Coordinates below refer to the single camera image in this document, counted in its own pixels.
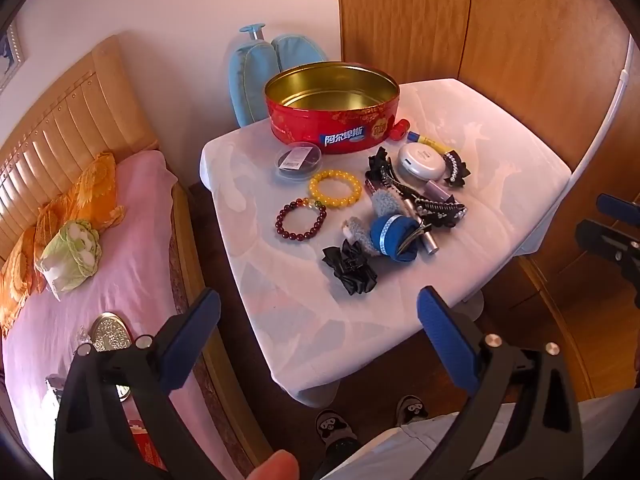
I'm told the white metal rail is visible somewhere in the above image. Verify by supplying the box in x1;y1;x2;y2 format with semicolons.
570;35;632;181

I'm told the light blue chair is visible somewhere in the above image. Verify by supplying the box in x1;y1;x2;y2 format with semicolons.
228;23;328;128

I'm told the clear round plastic case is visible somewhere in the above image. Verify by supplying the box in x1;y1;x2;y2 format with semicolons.
274;141;323;179

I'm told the cabbage plush toy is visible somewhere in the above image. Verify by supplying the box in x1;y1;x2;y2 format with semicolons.
34;220;103;302

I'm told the person's white clothing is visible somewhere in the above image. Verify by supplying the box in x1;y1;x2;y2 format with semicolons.
320;391;640;480

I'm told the black pearl bow hair clip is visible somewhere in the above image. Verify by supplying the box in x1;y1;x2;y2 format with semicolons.
441;149;474;189

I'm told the yellow tube with blue cap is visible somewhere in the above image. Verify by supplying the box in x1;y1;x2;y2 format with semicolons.
407;131;452;155

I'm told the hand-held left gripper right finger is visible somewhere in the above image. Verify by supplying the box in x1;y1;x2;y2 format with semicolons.
417;285;585;480

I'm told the black pearl claw clip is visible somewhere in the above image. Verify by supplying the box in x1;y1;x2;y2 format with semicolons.
407;194;469;232

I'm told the orange sunflower pillow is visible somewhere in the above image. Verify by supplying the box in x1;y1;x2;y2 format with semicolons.
34;152;126;241
0;225;48;338

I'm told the purple lipstick tube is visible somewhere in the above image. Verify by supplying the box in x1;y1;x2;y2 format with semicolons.
424;180;452;204

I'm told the silver cosmetic tube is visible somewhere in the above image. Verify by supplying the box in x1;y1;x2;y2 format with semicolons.
403;198;442;254

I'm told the framed wall picture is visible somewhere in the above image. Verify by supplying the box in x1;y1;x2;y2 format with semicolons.
0;20;26;93

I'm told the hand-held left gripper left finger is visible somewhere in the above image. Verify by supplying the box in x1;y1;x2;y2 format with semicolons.
54;287;222;480

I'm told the wooden wardrobe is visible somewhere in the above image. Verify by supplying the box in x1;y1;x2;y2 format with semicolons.
334;0;640;411

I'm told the black glitter hair clip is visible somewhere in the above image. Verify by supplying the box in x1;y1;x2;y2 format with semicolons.
364;146;403;188

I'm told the person's left hand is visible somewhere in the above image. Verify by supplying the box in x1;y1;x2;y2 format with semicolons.
239;449;301;480

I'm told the grey fuzzy hair clip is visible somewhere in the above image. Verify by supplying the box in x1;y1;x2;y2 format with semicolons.
371;188;407;217

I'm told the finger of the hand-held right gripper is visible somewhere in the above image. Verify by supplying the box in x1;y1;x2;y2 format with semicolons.
575;219;640;273
596;192;640;221

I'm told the person's patterned slipper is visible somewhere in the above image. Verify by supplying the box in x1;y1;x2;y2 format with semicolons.
396;395;428;426
315;408;360;453

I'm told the yellow bead bracelet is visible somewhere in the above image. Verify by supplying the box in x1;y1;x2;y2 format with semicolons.
308;169;362;209

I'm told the red round tin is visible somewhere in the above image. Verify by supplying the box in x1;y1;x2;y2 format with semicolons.
264;60;401;155

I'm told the red flat box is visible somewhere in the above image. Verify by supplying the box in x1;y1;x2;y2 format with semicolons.
125;417;168;472

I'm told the white round compact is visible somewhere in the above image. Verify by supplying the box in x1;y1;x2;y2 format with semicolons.
398;143;444;184

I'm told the silver hand mirror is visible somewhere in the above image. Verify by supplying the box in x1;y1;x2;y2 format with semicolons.
89;312;135;403

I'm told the dark red bead bracelet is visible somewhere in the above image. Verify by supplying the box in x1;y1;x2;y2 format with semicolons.
274;198;328;239

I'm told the blue plush gnome hair clip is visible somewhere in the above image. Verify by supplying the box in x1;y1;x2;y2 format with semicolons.
341;213;427;264

